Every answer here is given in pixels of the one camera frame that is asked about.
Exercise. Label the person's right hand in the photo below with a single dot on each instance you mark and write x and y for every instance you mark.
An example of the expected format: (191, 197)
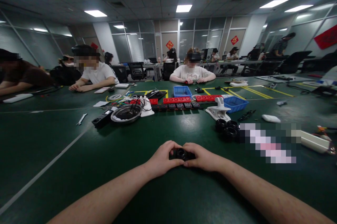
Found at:
(206, 159)

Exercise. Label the person's left hand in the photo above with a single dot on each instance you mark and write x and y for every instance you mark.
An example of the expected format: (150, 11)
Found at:
(159, 159)

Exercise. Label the black round part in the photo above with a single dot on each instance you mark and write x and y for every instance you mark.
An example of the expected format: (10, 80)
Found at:
(230, 133)
(233, 124)
(221, 124)

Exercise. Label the white plastic clamp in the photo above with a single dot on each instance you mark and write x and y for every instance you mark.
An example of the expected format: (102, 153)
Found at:
(218, 110)

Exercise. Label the white plastic holder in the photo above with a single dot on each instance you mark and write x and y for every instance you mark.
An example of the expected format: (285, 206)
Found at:
(146, 107)

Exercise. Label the row of black power strips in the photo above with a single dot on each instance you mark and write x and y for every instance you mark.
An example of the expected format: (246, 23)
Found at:
(176, 106)

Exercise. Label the round metal bowl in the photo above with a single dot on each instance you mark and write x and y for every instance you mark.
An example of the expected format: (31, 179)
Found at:
(126, 114)

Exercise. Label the short red power strip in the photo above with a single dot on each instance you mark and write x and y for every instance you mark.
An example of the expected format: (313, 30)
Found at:
(147, 101)

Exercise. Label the black pliers tool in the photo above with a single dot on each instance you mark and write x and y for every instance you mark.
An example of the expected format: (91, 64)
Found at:
(247, 115)

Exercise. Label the long red power strip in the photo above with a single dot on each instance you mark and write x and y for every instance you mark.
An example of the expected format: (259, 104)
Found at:
(177, 100)
(209, 98)

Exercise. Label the blue plastic basket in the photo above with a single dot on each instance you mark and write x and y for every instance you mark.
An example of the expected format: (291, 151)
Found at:
(182, 91)
(236, 103)

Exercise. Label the black flat tray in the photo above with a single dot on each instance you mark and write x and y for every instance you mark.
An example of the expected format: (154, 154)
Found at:
(156, 94)

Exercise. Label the black rectangular box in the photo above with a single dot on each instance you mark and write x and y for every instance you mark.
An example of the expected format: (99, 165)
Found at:
(101, 119)

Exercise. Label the white oval case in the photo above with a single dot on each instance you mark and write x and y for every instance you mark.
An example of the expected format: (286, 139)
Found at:
(271, 118)

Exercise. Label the white paper sheet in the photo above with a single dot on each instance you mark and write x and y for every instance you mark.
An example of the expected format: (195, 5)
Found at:
(100, 103)

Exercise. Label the white rounded box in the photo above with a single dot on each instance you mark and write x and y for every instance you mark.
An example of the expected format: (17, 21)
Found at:
(238, 84)

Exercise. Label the small white box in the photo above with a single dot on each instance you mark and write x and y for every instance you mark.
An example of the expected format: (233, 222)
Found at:
(121, 85)

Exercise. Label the silver wrench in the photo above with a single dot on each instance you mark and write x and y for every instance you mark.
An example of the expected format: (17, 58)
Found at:
(81, 119)

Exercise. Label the black office chair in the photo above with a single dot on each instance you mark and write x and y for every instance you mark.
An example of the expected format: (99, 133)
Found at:
(137, 71)
(292, 62)
(168, 70)

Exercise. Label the white cylindrical tube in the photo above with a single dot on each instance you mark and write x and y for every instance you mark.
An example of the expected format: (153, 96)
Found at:
(314, 142)

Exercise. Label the long white flat box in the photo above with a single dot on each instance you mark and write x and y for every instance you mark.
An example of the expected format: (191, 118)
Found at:
(17, 98)

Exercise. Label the red diamond wall decoration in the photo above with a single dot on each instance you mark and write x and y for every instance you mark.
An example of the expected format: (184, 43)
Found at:
(169, 44)
(234, 40)

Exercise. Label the red wall banner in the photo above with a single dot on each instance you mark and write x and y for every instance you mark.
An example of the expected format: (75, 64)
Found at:
(326, 37)

